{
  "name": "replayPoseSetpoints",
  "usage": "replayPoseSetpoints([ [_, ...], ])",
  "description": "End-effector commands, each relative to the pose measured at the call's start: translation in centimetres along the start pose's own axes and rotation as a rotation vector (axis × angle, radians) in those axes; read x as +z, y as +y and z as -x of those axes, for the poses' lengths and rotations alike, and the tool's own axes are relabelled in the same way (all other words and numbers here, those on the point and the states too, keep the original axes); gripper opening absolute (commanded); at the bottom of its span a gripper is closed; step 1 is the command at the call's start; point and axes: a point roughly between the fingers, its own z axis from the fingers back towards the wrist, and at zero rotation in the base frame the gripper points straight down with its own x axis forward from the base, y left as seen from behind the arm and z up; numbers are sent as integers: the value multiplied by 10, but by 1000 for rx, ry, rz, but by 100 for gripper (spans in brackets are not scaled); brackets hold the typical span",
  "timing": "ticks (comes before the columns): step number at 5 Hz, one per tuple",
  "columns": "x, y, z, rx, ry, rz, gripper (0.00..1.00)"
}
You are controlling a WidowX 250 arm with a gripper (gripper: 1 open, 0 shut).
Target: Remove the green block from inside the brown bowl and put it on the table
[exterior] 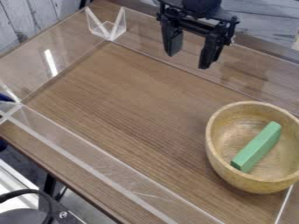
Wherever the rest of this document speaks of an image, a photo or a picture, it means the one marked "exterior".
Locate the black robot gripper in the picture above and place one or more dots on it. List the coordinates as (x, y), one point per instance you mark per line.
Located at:
(204, 17)

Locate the brown wooden bowl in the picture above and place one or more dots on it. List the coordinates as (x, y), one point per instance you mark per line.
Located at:
(232, 127)

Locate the green rectangular block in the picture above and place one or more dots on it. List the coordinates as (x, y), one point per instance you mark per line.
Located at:
(257, 148)

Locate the black table leg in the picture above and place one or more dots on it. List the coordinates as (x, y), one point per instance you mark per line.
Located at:
(50, 185)

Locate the clear acrylic corner bracket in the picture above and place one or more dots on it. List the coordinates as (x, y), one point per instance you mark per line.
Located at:
(108, 30)

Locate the clear acrylic tray wall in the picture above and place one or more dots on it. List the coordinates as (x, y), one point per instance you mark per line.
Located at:
(110, 115)

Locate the black metal base plate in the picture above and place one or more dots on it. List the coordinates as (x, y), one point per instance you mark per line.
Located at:
(29, 210)

